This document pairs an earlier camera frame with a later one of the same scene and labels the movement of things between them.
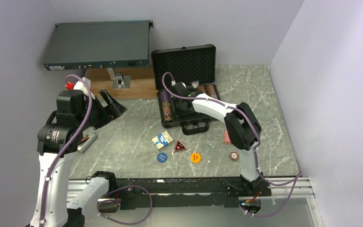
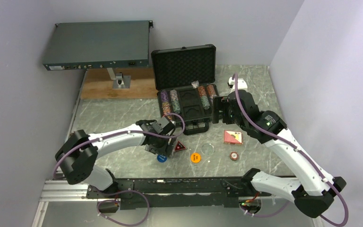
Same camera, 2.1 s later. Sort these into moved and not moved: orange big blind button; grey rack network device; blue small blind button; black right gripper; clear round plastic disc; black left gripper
Moved: black left gripper; black right gripper
Not moved: orange big blind button; blue small blind button; grey rack network device; clear round plastic disc
